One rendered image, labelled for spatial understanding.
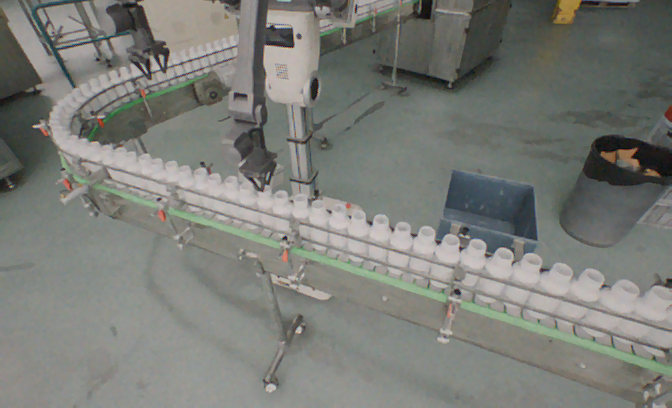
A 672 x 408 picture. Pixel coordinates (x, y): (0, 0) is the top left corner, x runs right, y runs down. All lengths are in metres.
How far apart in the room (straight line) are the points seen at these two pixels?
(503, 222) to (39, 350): 2.46
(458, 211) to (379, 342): 0.84
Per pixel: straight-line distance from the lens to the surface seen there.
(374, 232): 0.89
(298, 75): 1.43
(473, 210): 1.59
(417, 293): 0.97
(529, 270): 0.90
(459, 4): 4.32
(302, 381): 1.91
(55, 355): 2.48
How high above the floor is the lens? 1.79
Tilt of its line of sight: 39 degrees down
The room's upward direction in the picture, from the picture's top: 2 degrees counter-clockwise
